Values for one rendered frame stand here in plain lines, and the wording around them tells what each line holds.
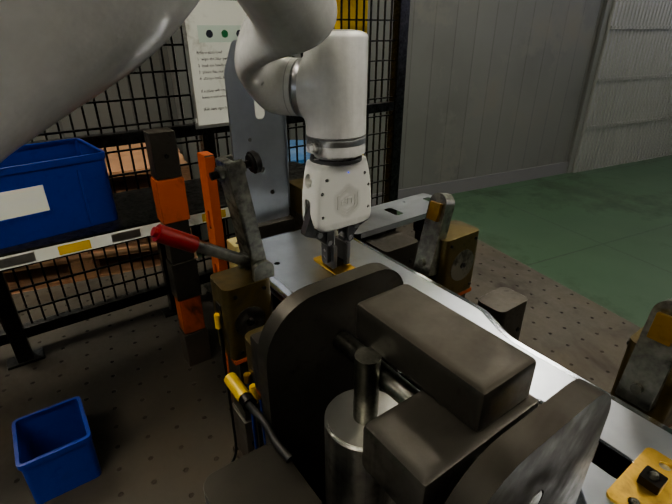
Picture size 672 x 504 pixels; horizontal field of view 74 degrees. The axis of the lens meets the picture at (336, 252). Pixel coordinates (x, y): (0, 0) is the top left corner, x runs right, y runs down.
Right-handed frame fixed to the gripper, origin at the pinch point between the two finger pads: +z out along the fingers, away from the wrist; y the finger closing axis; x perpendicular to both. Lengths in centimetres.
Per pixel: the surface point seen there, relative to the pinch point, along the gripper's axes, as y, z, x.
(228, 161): -16.8, -17.5, -1.3
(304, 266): -2.8, 3.9, 5.1
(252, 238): -14.9, -7.1, -1.9
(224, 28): 8, -32, 54
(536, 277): 78, 34, 7
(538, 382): 3.8, 4.0, -33.7
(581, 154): 439, 84, 173
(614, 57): 452, -7, 171
